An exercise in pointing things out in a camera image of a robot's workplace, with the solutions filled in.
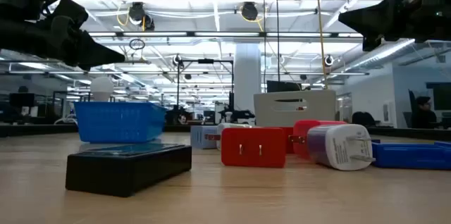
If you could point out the grey plastic bin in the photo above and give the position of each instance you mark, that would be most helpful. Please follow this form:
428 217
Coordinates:
317 111

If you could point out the background black station frame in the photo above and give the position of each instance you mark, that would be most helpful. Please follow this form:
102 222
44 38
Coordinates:
208 61

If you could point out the person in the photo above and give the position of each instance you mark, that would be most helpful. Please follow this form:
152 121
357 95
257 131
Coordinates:
23 89
424 115

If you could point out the red wall charger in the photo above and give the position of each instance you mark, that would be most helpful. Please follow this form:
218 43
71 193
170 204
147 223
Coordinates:
253 157
289 143

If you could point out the black office chair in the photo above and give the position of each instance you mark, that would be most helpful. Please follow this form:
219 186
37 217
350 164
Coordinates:
363 120

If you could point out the rounded pinkish red charger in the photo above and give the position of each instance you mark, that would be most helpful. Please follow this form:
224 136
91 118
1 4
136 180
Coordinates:
303 129

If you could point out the blue slotted plastic basket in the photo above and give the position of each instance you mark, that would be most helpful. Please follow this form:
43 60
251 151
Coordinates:
120 122

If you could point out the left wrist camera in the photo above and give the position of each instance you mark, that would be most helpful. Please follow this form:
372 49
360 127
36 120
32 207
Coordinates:
68 12

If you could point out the white bulb table lamp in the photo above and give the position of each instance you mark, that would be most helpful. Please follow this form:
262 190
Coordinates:
101 86

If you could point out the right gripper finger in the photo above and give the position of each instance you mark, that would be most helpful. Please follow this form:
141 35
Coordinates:
371 43
373 18

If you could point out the green and white charger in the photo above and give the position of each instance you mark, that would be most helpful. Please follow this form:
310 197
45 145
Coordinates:
229 125

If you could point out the light blue wall charger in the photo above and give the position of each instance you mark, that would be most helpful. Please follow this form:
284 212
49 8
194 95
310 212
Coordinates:
199 137

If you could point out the purple and white charger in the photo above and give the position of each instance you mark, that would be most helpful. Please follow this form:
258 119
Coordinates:
338 150

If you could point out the white building column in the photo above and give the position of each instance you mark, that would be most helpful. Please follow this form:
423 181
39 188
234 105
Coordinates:
246 76

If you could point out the blue digital timer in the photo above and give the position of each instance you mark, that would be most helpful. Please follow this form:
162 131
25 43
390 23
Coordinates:
412 157

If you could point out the background black robot arm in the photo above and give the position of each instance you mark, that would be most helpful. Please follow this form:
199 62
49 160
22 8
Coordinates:
239 115

